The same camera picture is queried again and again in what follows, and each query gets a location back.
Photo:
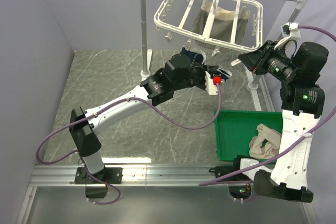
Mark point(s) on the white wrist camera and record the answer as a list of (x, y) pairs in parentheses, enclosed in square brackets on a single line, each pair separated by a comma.
[(290, 31), (213, 84)]

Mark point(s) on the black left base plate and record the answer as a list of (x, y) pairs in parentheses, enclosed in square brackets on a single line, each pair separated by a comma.
[(110, 175)]

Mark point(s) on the navy blue underwear white trim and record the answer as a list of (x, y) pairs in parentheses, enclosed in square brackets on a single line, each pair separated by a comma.
[(198, 56)]

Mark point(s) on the white clip hanger frame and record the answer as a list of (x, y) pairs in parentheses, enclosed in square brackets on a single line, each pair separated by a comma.
[(253, 36)]

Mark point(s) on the aluminium mounting rail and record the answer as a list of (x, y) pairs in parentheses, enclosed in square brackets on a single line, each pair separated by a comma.
[(133, 175)]

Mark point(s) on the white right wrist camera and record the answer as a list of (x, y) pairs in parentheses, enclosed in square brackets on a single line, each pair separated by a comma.
[(290, 31)]

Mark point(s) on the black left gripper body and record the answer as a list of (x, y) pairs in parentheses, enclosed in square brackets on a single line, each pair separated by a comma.
[(196, 77)]

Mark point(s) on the beige cloth in tray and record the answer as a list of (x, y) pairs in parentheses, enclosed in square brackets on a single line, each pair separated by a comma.
[(266, 144)]

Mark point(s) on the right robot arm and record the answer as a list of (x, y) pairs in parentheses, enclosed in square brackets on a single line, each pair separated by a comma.
[(302, 107)]

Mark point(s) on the green plastic tray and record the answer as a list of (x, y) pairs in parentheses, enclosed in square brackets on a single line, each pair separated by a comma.
[(234, 130)]

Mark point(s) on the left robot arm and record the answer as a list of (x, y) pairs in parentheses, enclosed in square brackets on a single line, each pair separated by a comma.
[(86, 125)]

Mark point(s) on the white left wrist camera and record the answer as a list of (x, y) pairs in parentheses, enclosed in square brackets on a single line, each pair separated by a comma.
[(213, 84)]

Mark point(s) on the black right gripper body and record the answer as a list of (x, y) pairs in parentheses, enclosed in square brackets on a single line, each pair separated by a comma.
[(275, 63)]

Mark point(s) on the grey beige hanging underwear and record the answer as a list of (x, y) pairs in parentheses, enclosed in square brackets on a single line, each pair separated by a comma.
[(223, 23)]

